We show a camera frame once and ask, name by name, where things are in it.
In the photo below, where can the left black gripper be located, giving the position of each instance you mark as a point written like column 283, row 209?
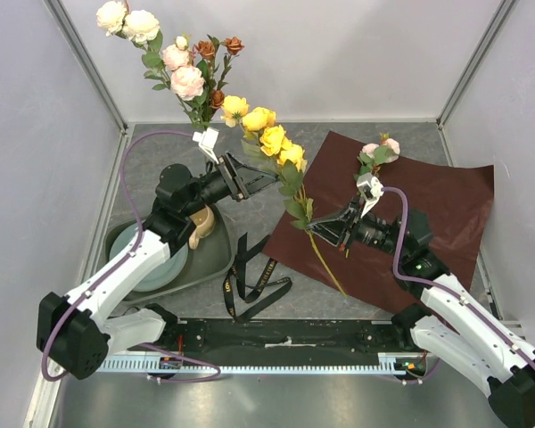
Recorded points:
column 229, row 168

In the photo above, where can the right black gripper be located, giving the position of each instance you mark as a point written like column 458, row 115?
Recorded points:
column 332, row 227

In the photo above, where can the yellow rose stem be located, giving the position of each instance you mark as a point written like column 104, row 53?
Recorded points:
column 267, row 141

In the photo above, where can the small pink peony stem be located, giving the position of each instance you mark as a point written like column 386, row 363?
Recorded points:
column 372, row 156

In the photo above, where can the orange rose stem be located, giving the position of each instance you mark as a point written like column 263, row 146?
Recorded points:
column 215, row 61

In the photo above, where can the red wrapping paper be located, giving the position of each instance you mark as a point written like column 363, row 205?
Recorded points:
column 456, row 201

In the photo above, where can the white peony stem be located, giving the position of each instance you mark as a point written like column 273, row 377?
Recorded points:
column 143, row 30

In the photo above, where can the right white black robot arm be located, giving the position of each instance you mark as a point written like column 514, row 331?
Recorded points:
column 446, row 321

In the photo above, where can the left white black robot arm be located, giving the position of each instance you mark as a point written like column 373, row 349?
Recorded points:
column 77, row 330

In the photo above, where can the beige ceramic mug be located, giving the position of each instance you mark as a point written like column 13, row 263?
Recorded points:
column 204, row 221

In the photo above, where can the dark green tray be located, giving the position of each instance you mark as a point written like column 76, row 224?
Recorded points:
column 212, row 258

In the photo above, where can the teal plate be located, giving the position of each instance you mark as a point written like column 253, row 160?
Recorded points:
column 161, row 275

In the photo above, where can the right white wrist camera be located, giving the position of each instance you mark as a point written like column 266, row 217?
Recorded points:
column 370, row 191

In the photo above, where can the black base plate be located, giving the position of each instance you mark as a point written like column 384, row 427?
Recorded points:
column 198, row 335

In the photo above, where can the light blue cable duct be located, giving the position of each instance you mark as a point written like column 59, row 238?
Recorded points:
column 154, row 364

